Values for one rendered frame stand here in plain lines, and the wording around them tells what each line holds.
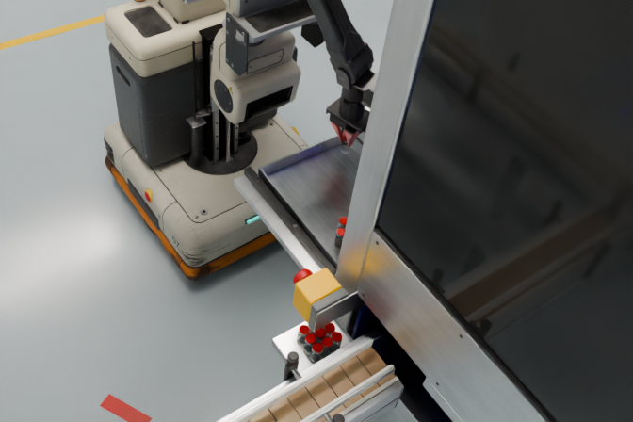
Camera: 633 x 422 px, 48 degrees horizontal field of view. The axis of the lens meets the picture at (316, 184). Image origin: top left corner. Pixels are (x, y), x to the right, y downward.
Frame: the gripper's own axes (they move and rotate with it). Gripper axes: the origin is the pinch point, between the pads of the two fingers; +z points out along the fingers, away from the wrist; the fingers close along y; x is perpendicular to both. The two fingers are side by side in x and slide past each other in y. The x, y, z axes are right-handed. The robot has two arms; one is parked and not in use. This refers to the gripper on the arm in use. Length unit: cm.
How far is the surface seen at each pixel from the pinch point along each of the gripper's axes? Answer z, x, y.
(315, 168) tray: 5.6, -7.8, -2.9
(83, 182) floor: 92, -8, -111
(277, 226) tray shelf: 5.6, -27.4, 2.3
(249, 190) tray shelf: 5.5, -24.0, -9.3
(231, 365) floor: 93, -26, -14
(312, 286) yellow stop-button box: -10, -43, 24
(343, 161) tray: 5.8, -1.2, 0.6
